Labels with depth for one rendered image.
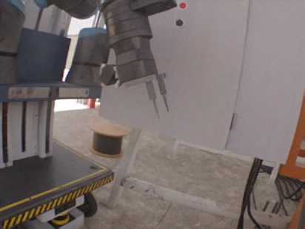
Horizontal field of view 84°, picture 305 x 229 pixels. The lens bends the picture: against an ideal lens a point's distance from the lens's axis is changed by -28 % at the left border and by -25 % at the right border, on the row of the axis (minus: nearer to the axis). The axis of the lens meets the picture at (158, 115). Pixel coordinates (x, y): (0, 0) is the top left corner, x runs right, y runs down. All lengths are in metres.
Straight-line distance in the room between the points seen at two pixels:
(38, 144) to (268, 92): 1.03
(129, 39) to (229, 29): 0.33
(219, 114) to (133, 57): 0.32
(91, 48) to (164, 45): 0.43
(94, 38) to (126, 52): 0.64
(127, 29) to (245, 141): 0.43
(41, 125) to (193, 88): 0.76
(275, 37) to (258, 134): 0.28
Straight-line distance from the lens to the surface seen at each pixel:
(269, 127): 0.60
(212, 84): 0.57
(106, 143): 2.08
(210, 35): 0.60
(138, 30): 0.34
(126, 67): 0.33
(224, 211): 1.14
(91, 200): 1.14
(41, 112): 1.07
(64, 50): 1.03
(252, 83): 0.59
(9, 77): 0.70
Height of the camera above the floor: 0.80
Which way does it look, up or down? 9 degrees down
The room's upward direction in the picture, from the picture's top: 11 degrees clockwise
